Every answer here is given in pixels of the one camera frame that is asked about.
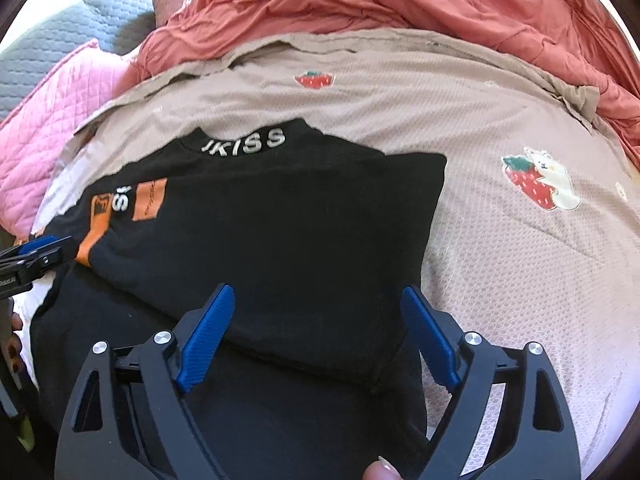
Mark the black shirt with orange patches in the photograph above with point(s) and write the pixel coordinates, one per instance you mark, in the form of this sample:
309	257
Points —
275	235

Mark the beige strawberry bear blanket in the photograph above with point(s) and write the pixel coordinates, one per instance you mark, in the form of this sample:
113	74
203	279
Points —
475	260

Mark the pink quilted pillow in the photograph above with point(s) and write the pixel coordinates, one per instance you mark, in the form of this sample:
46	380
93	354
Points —
45	125

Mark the white printed bed sheet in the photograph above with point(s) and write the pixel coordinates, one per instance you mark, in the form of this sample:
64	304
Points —
37	296

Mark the grey quilted pillow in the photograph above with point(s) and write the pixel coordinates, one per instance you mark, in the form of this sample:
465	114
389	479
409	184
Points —
50	35

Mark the person's left hand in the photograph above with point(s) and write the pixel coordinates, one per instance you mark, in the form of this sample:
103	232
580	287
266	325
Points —
12	347

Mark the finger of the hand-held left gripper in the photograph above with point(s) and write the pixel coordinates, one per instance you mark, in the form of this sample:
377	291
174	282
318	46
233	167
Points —
35	265
37	247

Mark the person's right hand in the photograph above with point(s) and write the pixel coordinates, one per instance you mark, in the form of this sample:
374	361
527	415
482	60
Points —
382	469

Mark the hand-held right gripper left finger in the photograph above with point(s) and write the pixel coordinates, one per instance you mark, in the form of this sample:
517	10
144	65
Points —
210	330

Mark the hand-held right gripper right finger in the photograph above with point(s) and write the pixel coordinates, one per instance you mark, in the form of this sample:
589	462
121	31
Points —
425	330

